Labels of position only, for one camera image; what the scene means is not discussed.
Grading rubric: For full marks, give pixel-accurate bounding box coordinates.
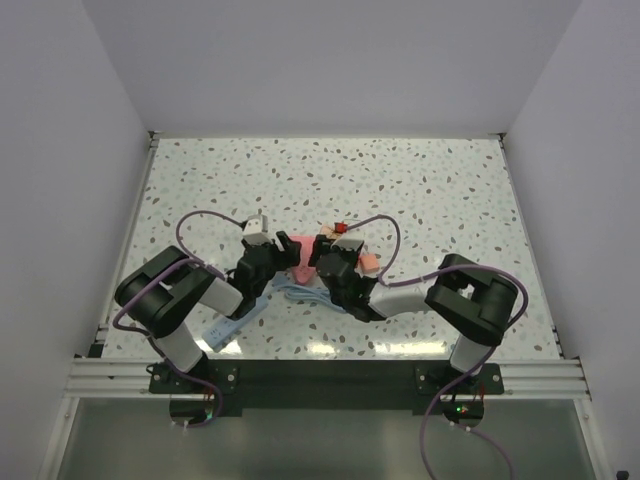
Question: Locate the beige cube socket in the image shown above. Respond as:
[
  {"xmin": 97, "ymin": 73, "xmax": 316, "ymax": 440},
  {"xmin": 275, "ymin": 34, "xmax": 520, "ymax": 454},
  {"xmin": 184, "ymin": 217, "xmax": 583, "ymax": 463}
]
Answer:
[{"xmin": 320, "ymin": 225, "xmax": 338, "ymax": 240}]

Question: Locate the pink triangular power socket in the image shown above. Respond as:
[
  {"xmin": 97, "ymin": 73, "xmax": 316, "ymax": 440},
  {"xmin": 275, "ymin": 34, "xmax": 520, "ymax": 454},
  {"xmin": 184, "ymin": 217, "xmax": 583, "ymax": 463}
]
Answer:
[{"xmin": 291, "ymin": 235, "xmax": 316, "ymax": 286}]

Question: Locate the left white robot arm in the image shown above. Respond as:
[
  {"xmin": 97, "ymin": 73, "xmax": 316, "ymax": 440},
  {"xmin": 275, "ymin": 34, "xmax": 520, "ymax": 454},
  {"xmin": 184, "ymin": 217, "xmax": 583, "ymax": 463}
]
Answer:
[{"xmin": 113, "ymin": 231, "xmax": 302, "ymax": 392}]

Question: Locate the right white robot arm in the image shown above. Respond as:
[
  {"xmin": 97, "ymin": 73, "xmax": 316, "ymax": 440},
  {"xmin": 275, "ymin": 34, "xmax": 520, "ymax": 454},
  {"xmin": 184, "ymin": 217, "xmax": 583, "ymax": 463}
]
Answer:
[{"xmin": 309, "ymin": 235, "xmax": 528, "ymax": 393}]

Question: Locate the small pink plug adapter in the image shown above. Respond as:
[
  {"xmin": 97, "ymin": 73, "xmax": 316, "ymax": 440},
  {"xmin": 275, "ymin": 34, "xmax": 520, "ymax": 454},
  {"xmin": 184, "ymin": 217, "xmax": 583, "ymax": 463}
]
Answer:
[{"xmin": 359, "ymin": 253, "xmax": 380, "ymax": 275}]

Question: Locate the light blue power strip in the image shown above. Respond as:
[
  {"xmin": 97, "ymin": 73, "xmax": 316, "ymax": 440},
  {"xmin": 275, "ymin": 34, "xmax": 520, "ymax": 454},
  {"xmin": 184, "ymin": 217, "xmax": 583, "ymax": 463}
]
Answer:
[{"xmin": 202, "ymin": 296, "xmax": 268, "ymax": 352}]

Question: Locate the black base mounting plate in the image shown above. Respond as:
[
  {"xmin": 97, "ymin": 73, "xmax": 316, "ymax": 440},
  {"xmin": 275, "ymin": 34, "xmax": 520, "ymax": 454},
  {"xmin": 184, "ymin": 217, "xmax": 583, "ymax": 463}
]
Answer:
[{"xmin": 148, "ymin": 358, "xmax": 505, "ymax": 419}]

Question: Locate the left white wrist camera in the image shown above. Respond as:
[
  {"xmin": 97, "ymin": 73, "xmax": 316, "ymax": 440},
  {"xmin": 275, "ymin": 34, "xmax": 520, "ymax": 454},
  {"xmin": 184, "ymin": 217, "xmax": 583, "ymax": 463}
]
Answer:
[{"xmin": 242, "ymin": 214, "xmax": 271, "ymax": 242}]

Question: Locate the aluminium frame rail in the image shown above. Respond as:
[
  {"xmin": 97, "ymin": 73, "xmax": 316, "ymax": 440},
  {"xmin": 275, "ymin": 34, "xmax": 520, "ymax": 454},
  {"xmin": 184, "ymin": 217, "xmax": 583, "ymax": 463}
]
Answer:
[{"xmin": 63, "ymin": 358, "xmax": 153, "ymax": 399}]

